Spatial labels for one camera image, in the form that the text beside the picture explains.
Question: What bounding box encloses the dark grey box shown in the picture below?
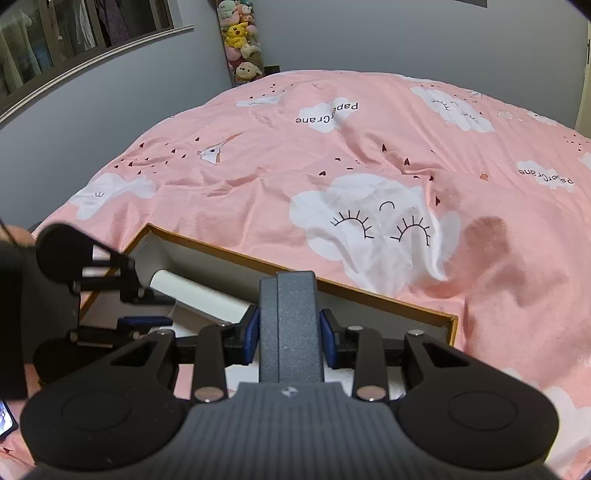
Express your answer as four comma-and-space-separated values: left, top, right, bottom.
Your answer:
259, 271, 325, 384

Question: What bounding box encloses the white case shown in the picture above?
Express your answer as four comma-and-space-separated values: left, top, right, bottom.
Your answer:
149, 270, 252, 324

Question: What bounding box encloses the person left hand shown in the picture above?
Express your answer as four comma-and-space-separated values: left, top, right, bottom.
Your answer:
0, 223, 35, 247

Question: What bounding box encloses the orange cardboard box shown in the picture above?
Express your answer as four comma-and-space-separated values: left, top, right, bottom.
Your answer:
80, 225, 458, 344

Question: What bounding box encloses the phone screen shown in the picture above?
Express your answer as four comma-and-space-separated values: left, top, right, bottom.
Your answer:
0, 400, 19, 442

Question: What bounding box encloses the pink cloud bedsheet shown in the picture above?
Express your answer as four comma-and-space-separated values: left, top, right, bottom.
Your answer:
51, 71, 590, 479

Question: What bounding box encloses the plush toy pile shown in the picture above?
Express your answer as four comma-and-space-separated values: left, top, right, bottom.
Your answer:
215, 0, 264, 86

